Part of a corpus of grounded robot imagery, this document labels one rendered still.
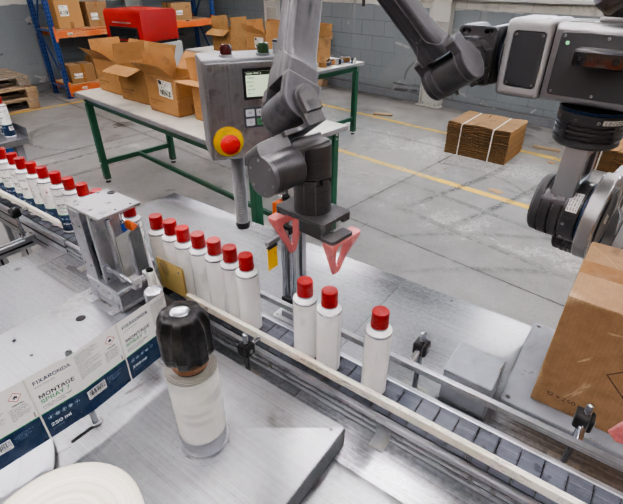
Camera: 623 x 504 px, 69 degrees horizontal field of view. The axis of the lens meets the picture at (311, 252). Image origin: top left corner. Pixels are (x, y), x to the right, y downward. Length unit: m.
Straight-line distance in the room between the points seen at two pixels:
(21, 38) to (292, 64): 7.92
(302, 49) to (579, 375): 0.77
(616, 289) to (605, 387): 0.18
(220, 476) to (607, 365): 0.71
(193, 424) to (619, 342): 0.74
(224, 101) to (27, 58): 7.70
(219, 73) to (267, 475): 0.71
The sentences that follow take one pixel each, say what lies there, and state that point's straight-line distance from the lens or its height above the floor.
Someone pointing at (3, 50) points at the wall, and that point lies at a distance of 8.45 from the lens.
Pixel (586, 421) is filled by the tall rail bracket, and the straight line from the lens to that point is 0.93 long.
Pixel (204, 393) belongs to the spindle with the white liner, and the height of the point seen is 1.04.
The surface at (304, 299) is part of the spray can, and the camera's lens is 0.91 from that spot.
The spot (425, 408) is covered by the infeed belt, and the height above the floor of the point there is 0.88.
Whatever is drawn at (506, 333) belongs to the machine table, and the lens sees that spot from 1.26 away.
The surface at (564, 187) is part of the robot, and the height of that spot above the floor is 1.20.
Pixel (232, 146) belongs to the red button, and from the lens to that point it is 0.90.
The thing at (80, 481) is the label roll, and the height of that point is 1.02.
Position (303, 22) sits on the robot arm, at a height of 1.55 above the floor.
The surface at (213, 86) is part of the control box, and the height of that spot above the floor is 1.43.
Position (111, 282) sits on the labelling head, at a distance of 1.24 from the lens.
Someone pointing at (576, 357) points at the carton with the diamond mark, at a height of 1.00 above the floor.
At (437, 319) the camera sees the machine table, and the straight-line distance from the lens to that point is 1.25.
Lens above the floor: 1.61
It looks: 32 degrees down
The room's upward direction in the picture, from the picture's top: straight up
